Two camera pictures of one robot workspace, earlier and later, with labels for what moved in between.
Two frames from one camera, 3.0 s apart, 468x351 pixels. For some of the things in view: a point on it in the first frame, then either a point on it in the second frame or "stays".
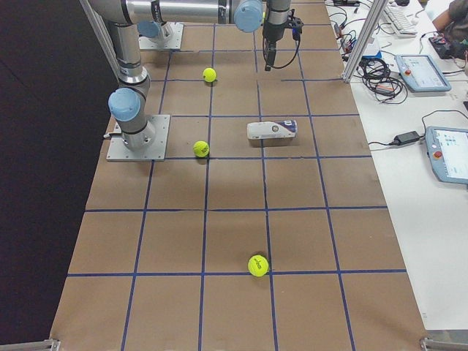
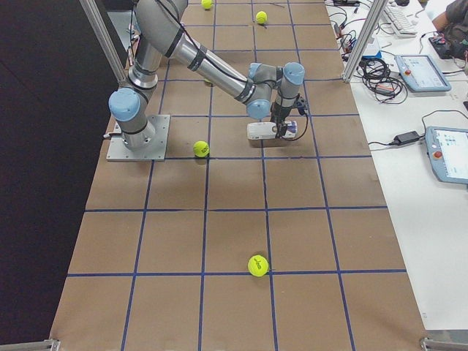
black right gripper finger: [269, 53] -> [281, 130]
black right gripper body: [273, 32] -> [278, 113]
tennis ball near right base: [201, 148] stays
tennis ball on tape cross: [257, 265] stays
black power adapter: [404, 138] stays
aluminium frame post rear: [102, 37] stays
